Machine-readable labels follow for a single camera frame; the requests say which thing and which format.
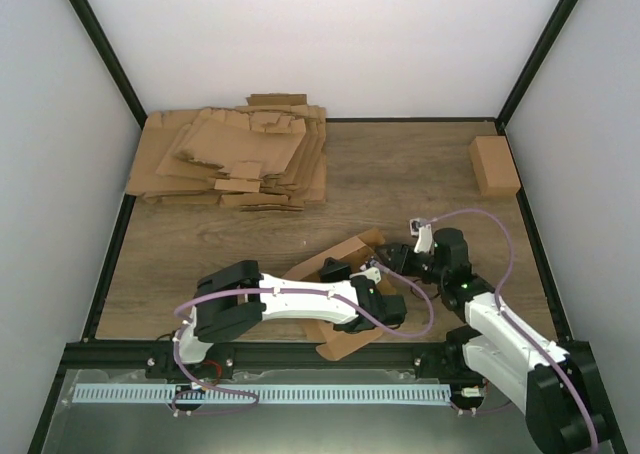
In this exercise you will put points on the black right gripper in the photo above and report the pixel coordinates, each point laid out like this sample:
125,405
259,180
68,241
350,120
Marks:
399,260

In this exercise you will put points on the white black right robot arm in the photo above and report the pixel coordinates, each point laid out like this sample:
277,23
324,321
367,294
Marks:
557,388

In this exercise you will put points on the stack of flat cardboard blanks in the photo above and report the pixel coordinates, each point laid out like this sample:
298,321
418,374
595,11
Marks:
269,154

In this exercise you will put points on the black right corner frame post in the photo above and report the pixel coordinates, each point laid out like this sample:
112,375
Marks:
546,40

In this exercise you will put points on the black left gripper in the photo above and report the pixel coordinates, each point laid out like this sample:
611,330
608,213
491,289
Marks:
328,272

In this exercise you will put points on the black left corner frame post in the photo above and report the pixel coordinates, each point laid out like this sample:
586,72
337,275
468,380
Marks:
101,43

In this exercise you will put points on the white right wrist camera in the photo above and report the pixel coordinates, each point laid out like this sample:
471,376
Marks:
421,230

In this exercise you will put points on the brown cardboard box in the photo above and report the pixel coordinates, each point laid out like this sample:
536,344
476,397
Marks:
345,344
494,167

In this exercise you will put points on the black corner frame post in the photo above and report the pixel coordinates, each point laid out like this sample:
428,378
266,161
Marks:
546,40
101,43

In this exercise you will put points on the clear acrylic front plate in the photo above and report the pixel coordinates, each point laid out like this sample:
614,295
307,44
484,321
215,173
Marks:
267,428

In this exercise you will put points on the folded brown cardboard box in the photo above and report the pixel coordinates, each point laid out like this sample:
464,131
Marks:
494,167

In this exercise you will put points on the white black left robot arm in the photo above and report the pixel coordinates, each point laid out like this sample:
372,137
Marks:
229,302

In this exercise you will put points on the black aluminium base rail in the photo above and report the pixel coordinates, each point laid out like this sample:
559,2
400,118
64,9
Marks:
431,360

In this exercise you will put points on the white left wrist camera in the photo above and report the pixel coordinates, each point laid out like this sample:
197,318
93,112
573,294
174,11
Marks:
371,272

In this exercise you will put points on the light blue slotted strip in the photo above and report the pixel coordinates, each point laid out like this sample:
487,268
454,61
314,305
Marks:
392,394

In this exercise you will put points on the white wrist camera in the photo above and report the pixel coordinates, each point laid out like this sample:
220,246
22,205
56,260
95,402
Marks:
371,272
421,230

